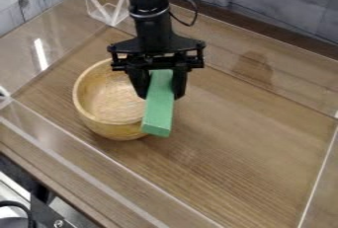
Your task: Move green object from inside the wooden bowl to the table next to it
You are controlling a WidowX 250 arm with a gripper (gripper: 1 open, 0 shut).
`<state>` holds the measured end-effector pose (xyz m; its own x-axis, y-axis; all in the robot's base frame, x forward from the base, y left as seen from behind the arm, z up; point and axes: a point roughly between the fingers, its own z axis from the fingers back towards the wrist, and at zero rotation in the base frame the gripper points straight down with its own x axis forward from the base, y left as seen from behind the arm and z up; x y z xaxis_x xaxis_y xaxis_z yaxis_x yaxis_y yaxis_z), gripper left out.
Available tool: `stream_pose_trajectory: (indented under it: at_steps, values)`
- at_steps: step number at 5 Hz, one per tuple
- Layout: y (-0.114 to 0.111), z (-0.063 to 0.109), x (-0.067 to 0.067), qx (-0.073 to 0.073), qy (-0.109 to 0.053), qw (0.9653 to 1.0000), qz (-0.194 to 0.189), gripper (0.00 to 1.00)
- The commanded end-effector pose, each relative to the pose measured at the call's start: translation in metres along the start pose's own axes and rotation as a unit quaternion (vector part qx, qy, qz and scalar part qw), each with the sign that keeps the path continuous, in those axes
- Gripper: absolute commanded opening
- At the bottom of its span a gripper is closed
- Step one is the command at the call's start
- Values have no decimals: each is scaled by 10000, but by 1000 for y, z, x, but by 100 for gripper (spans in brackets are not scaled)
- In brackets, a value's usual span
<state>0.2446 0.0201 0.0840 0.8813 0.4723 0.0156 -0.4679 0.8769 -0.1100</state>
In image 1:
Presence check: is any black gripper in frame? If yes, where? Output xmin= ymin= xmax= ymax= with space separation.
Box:
xmin=107 ymin=9 xmax=206 ymax=100

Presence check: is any green rectangular block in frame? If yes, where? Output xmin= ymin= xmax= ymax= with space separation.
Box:
xmin=141 ymin=70 xmax=173 ymax=137

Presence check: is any wooden bowl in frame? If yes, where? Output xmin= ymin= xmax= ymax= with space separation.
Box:
xmin=71 ymin=58 xmax=145 ymax=141

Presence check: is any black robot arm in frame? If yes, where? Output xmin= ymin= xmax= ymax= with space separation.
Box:
xmin=107 ymin=0 xmax=206 ymax=99

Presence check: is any clear acrylic corner bracket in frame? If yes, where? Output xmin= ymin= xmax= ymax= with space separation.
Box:
xmin=84 ymin=0 xmax=129 ymax=27

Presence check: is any clear acrylic tray wall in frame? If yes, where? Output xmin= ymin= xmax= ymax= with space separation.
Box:
xmin=0 ymin=0 xmax=338 ymax=228

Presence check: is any black metal frame bracket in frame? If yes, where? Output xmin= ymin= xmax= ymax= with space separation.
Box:
xmin=31 ymin=194 xmax=96 ymax=228

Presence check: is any black cable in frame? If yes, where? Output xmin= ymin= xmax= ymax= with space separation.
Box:
xmin=0 ymin=200 xmax=39 ymax=228

